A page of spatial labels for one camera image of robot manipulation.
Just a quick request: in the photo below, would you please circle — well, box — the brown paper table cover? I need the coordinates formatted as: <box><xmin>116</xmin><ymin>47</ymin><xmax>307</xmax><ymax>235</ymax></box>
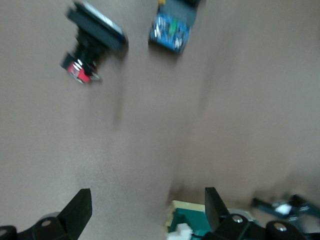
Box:
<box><xmin>0</xmin><ymin>0</ymin><xmax>320</xmax><ymax>240</ymax></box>

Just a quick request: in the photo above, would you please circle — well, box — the black switch red block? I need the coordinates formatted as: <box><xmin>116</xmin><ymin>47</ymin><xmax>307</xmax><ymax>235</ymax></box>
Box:
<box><xmin>60</xmin><ymin>1</ymin><xmax>128</xmax><ymax>85</ymax></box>

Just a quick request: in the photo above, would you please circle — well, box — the green load switch white lever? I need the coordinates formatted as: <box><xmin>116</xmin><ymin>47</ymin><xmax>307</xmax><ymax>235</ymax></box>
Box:
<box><xmin>164</xmin><ymin>199</ymin><xmax>253</xmax><ymax>240</ymax></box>

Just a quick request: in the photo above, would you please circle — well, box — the green push button blue block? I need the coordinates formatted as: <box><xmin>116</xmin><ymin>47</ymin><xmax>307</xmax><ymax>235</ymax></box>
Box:
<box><xmin>148</xmin><ymin>0</ymin><xmax>198</xmax><ymax>55</ymax></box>

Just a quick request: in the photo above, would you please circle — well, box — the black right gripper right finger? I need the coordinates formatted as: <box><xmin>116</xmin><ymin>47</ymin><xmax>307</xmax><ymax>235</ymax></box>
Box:
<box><xmin>202</xmin><ymin>187</ymin><xmax>309</xmax><ymax>240</ymax></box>

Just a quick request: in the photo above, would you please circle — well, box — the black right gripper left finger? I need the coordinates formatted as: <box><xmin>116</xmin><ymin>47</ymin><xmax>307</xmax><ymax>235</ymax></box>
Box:
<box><xmin>0</xmin><ymin>188</ymin><xmax>93</xmax><ymax>240</ymax></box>

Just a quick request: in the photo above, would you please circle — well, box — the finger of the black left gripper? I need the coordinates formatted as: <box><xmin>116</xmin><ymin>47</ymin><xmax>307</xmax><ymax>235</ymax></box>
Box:
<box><xmin>251</xmin><ymin>197</ymin><xmax>279</xmax><ymax>216</ymax></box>
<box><xmin>287</xmin><ymin>194</ymin><xmax>320</xmax><ymax>222</ymax></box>

